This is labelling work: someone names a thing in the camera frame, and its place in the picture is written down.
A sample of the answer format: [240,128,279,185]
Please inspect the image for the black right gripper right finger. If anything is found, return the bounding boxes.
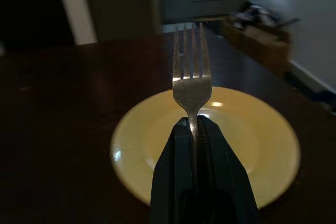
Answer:
[196,114,260,224]

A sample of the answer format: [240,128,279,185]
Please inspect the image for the yellow round plate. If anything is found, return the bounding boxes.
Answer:
[110,86,301,210]

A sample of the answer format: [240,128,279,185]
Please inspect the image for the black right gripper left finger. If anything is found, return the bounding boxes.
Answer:
[149,118,197,224]

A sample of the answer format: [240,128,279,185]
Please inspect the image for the white door frame post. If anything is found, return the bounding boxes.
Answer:
[53,0,98,46]

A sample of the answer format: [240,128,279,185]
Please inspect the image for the brown cardboard box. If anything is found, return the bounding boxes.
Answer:
[219,16,293,74]

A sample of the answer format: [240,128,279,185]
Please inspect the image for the silver metal fork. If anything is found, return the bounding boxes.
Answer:
[172,22,213,190]

